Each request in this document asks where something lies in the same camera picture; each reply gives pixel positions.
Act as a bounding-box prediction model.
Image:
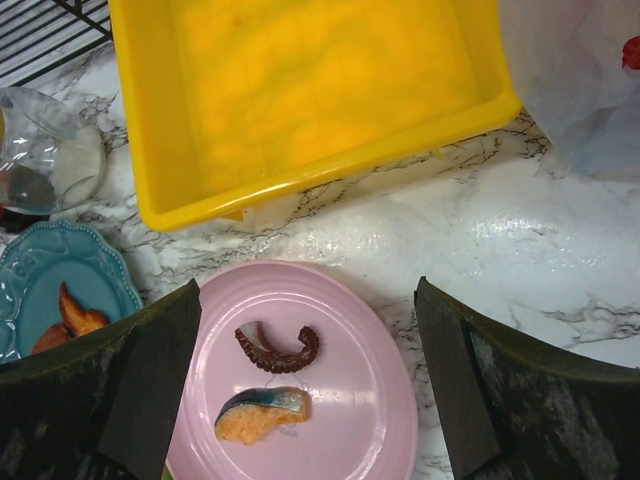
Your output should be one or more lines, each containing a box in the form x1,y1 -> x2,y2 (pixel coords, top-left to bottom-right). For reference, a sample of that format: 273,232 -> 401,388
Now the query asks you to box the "octopus tentacle toy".
234,321 -> 321,374

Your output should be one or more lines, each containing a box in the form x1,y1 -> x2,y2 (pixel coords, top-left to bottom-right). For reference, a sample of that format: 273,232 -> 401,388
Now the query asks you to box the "pink round plate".
167,261 -> 417,479

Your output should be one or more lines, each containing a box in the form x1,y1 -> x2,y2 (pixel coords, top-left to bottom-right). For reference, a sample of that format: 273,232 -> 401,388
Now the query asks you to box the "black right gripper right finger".
414,278 -> 639,479

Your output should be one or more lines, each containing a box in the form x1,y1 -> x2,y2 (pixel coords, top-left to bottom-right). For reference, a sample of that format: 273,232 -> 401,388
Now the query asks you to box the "orange shrimp toy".
59,282 -> 110,336

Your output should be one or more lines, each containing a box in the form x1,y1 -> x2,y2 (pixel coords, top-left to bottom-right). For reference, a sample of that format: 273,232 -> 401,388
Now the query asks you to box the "pink mesh waste basket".
499,1 -> 639,181

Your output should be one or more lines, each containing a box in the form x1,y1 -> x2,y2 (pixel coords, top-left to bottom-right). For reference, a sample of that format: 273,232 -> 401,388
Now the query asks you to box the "teal glass plate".
1,220 -> 143,363

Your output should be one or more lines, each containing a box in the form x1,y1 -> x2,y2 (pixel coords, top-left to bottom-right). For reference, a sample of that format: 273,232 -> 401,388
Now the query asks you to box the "clear glass salt jar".
1,87 -> 106,215

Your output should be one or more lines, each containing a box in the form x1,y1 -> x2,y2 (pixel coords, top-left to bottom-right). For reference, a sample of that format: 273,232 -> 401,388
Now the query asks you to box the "yellow plastic tray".
109,0 -> 520,232

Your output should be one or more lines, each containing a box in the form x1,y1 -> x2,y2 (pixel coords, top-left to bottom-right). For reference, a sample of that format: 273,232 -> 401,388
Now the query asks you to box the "black wire rack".
1,0 -> 113,87

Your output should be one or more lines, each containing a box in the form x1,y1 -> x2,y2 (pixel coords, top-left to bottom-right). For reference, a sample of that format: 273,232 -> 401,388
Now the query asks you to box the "brown grilled meat toy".
31,323 -> 73,355

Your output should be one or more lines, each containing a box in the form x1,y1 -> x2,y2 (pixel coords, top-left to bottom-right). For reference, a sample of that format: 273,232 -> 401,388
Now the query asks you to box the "salmon slice toy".
214,386 -> 312,446

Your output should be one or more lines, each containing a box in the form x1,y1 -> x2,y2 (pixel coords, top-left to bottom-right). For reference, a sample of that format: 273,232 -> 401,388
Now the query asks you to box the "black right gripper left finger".
1,280 -> 201,479

